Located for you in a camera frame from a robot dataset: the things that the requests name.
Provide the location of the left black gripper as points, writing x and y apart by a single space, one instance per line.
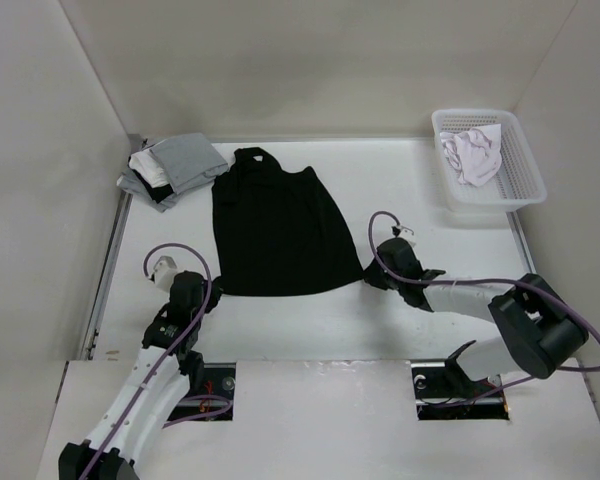
215 293

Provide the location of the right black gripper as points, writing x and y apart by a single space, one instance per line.
371 275

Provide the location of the black tank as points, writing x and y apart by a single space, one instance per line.
159 194
279 233

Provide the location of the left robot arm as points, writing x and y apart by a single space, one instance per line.
166 369

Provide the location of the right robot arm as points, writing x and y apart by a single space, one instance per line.
535 335

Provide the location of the folded black tank top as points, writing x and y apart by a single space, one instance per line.
159 194

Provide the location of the bottom grey folded tank top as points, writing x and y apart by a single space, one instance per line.
132 183

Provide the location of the white tank top in basket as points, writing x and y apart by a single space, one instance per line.
475 154

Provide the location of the folded white tank top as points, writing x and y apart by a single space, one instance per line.
147 167

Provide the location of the white plastic basket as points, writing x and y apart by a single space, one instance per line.
518 183

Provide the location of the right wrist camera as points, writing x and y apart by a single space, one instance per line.
405 233

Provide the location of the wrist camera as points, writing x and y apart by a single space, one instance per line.
405 233
163 273

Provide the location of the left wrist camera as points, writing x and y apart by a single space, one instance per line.
163 273

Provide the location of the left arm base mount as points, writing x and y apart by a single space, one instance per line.
212 391

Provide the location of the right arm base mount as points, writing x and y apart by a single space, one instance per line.
444 396

